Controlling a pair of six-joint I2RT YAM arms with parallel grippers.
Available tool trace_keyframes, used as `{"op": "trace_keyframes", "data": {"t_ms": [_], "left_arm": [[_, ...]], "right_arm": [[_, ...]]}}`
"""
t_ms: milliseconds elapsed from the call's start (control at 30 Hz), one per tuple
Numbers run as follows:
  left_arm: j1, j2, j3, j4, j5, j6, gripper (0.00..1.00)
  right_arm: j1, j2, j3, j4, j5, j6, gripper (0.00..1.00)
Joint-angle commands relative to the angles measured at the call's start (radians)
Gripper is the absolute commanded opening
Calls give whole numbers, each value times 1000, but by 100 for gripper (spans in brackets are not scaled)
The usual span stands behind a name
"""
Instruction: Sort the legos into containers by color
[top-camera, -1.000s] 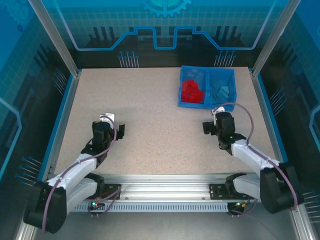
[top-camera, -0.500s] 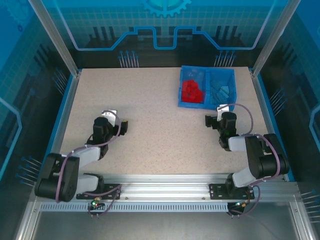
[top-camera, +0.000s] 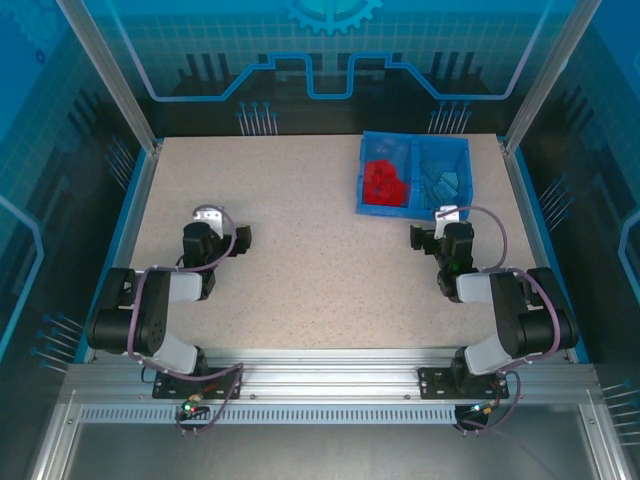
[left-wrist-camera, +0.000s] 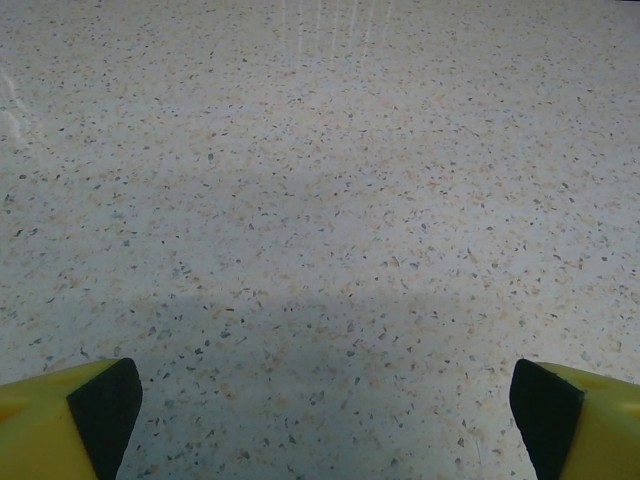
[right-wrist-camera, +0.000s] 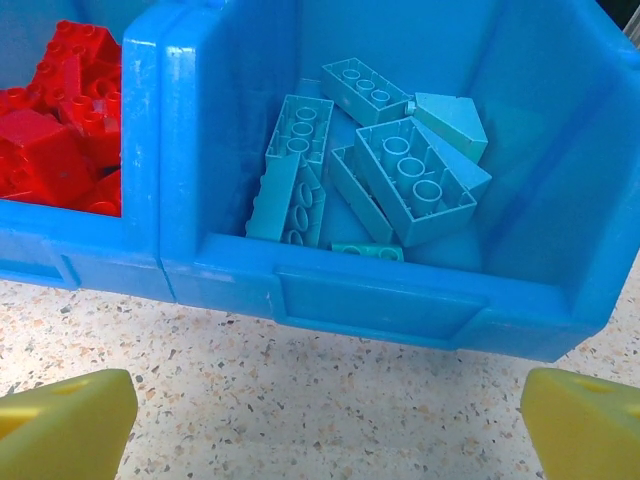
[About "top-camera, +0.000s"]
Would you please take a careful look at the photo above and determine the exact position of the blue table border strip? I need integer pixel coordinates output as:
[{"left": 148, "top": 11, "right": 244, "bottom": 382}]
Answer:
[
  {"left": 507, "top": 144, "right": 592, "bottom": 364},
  {"left": 73, "top": 142, "right": 164, "bottom": 365}
]

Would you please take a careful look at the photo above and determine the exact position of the blue divided plastic bin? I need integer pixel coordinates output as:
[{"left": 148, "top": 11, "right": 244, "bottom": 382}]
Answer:
[{"left": 355, "top": 132, "right": 472, "bottom": 221}]

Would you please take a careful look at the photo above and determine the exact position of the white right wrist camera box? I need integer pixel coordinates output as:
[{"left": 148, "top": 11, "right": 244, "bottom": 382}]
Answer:
[{"left": 433, "top": 203, "right": 460, "bottom": 240}]

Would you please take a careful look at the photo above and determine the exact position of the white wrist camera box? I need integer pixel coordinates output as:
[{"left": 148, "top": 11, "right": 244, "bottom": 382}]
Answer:
[
  {"left": 192, "top": 204, "right": 225, "bottom": 236},
  {"left": 433, "top": 203, "right": 460, "bottom": 240}
]

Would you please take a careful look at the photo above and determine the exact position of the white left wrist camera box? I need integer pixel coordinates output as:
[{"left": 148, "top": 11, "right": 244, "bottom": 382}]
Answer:
[{"left": 192, "top": 204, "right": 225, "bottom": 236}]

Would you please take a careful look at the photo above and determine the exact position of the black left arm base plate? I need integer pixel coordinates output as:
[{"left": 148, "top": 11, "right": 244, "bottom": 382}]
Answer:
[{"left": 152, "top": 367, "right": 244, "bottom": 400}]

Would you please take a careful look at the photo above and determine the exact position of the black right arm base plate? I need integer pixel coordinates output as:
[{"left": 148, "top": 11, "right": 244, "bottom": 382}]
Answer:
[{"left": 418, "top": 367, "right": 510, "bottom": 400}]

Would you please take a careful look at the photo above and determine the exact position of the wide aluminium mounting rail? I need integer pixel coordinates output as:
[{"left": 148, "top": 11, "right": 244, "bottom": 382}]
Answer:
[{"left": 64, "top": 347, "right": 601, "bottom": 401}]

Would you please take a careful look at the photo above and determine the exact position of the slotted grey cable duct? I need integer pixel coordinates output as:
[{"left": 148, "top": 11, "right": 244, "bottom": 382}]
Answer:
[{"left": 78, "top": 405, "right": 460, "bottom": 426}]

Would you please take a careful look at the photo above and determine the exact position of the aluminium frame post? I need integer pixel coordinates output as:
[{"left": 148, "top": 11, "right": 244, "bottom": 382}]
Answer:
[
  {"left": 55, "top": 0, "right": 164, "bottom": 156},
  {"left": 501, "top": 0, "right": 605, "bottom": 156}
]

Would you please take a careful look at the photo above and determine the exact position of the aluminium frame side rail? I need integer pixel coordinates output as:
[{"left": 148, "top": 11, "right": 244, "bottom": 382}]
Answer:
[
  {"left": 27, "top": 389, "right": 84, "bottom": 480},
  {"left": 577, "top": 394, "right": 634, "bottom": 480}
]

